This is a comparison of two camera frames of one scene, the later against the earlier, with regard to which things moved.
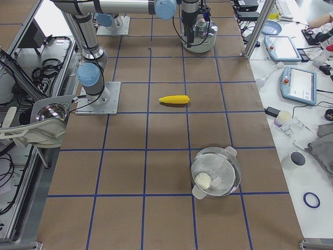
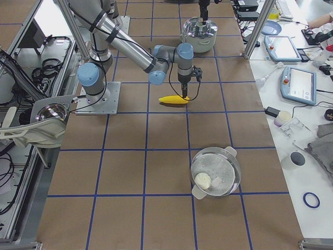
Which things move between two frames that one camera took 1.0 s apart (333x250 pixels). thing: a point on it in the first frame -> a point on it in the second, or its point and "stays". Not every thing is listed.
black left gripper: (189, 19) -> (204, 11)
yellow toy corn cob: (178, 99) stays
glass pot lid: (205, 28) stays
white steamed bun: (203, 180) stays
